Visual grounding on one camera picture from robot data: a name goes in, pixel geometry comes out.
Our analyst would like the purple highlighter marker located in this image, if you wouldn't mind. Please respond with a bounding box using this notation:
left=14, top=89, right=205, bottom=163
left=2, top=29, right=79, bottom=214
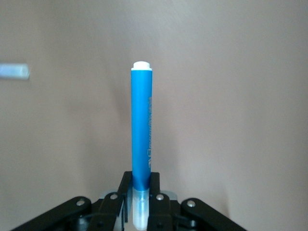
left=0, top=63, right=30, bottom=80

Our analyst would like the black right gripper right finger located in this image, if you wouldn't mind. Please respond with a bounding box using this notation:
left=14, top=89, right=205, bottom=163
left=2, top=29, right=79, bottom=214
left=147, top=172, right=180, bottom=231

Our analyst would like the brown table cover sheet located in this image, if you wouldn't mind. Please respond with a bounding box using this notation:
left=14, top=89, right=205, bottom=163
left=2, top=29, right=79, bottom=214
left=0, top=0, right=308, bottom=231

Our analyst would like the blue highlighter marker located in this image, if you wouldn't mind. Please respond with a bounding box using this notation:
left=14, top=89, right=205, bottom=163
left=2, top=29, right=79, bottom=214
left=131, top=61, right=153, bottom=231

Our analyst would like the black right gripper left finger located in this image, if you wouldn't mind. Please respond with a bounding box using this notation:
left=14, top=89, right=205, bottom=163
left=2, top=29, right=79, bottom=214
left=90, top=171, right=133, bottom=231

